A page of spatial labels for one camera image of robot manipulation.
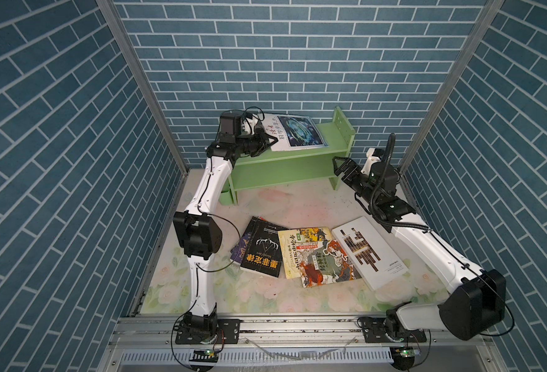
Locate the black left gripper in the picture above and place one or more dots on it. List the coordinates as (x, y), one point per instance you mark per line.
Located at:
(259, 137)

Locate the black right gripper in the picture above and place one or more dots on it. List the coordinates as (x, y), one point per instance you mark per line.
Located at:
(350, 178)

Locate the blue galaxy cover book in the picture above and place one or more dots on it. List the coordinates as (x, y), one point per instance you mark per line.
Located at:
(293, 132)

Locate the yellow illustrated history book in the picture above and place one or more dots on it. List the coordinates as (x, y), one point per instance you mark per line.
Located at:
(298, 244)

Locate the white book brown stripes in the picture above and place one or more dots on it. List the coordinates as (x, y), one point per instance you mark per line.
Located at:
(371, 255)

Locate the red green illustrated book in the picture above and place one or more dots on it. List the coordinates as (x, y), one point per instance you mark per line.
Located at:
(330, 265)

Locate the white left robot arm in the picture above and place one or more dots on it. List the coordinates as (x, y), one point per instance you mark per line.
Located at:
(200, 237)

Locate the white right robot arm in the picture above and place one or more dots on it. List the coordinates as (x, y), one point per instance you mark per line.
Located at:
(476, 300)

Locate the green shelf rack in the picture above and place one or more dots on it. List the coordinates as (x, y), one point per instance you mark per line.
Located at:
(277, 168)

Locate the black book yellow text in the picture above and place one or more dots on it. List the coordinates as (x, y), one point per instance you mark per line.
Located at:
(263, 254)

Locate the purple book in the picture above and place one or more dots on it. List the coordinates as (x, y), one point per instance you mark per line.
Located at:
(238, 251)

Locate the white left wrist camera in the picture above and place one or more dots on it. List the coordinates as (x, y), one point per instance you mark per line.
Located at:
(251, 124)

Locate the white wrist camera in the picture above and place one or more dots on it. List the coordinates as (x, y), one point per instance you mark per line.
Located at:
(371, 159)
(251, 124)

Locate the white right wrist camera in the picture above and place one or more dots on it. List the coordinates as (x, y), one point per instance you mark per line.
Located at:
(371, 159)

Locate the metal corner frame post left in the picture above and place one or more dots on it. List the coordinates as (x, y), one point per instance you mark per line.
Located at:
(116, 26)

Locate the metal corner frame post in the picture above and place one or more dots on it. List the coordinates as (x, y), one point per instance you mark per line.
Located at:
(485, 19)
(116, 26)

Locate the metal base rail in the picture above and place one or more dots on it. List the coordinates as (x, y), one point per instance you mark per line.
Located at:
(291, 343)

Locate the metal corner frame post right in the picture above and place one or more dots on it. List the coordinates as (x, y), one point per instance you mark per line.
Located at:
(485, 19)

